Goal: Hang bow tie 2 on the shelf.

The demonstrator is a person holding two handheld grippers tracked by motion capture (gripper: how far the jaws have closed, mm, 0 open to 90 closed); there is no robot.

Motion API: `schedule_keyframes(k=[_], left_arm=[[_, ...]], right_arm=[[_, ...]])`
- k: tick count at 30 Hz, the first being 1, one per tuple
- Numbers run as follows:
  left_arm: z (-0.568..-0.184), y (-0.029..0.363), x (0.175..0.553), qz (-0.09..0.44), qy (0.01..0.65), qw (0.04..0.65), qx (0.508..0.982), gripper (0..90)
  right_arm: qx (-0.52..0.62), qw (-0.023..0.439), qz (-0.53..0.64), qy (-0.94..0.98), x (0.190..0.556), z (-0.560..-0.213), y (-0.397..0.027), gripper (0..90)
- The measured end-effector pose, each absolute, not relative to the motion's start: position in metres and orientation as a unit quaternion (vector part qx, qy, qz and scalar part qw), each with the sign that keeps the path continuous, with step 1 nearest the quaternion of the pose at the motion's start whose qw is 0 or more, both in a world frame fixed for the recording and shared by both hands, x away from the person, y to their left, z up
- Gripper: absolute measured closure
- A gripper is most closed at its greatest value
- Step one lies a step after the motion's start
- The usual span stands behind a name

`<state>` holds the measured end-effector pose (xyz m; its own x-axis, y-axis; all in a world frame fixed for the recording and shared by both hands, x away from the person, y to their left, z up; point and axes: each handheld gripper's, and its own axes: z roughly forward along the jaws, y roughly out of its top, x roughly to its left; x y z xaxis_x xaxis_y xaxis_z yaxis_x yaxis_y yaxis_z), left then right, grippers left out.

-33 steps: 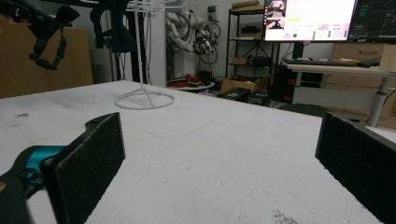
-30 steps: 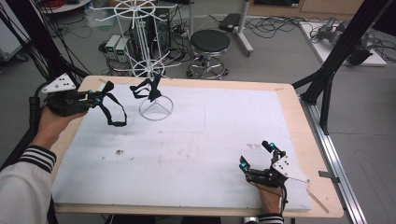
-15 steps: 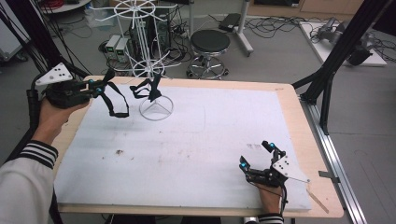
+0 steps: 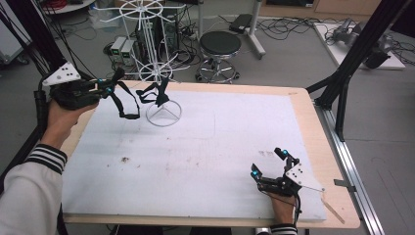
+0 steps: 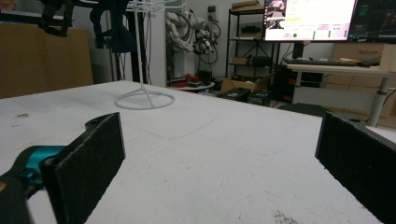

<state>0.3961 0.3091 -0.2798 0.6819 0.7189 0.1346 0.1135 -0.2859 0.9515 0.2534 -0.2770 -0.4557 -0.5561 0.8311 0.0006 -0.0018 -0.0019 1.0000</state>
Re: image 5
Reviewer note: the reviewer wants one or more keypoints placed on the beige box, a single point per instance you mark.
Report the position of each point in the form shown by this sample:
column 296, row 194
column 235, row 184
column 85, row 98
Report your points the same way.
column 388, row 59

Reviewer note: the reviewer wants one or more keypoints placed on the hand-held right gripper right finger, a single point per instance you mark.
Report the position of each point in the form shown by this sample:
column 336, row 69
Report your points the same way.
column 361, row 165

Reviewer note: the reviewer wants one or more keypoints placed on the round white table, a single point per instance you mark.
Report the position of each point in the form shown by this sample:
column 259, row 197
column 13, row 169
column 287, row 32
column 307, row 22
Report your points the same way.
column 194, row 86

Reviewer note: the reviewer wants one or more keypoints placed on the white desk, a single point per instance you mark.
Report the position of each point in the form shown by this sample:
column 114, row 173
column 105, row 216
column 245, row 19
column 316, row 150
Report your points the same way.
column 342, row 70

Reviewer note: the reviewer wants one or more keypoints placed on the black keyboard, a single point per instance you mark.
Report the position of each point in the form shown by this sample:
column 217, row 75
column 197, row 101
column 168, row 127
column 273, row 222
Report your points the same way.
column 320, row 62

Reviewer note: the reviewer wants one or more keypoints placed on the black floor box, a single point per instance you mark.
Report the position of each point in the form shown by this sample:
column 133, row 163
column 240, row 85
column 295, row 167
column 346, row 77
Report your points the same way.
column 259, row 98
column 235, row 94

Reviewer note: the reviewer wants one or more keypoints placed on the dark computer monitor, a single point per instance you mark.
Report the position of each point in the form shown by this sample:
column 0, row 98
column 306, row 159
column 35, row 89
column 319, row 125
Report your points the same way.
column 373, row 18

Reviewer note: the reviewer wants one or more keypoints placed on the white foam mat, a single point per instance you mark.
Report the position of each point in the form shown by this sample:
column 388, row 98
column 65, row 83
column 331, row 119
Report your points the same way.
column 202, row 174

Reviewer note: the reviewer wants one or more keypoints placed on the open cardboard box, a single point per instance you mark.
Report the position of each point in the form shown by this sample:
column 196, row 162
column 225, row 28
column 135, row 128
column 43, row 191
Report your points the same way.
column 243, row 83

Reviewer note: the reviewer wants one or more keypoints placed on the dark blue cloth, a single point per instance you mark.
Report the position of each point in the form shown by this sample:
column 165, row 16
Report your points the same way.
column 120, row 34

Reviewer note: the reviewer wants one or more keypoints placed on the brown cardboard panel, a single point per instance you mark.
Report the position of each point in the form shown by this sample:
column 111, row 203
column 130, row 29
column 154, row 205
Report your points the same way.
column 40, row 59

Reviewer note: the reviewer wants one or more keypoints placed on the black metal shelf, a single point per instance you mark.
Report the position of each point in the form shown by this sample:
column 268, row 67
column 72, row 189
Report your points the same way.
column 232, row 40

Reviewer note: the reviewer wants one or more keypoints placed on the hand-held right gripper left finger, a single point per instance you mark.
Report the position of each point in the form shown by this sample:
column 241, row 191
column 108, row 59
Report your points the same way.
column 84, row 168

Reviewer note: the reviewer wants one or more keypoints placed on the bright computer monitor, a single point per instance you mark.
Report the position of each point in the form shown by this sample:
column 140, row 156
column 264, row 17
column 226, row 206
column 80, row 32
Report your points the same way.
column 311, row 18

